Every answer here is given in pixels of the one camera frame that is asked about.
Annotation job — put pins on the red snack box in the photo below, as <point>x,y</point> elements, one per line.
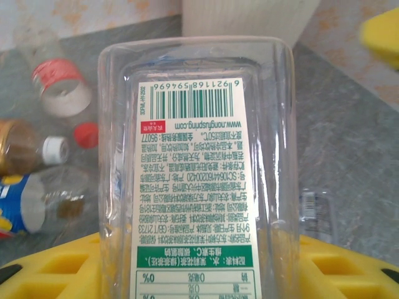
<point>22,149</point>

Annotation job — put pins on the white plastic bin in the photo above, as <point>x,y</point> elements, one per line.
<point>243,18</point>

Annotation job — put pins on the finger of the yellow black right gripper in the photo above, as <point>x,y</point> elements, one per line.
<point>383,34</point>

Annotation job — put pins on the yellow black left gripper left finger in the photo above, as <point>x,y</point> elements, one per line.
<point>46,274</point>

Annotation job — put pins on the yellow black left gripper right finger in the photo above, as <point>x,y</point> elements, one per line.
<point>349,274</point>

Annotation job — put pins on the clear bottle purple label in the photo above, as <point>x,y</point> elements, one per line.
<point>315,205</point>

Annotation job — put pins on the red bottle cap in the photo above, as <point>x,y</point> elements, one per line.
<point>85,135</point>

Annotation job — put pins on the clear bottle red white label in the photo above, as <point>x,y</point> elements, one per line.
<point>56,74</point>

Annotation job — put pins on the clear bottle green cream label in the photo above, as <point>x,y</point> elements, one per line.
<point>193,155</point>

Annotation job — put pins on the clear bottle blue label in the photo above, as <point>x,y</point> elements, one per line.
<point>12,202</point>

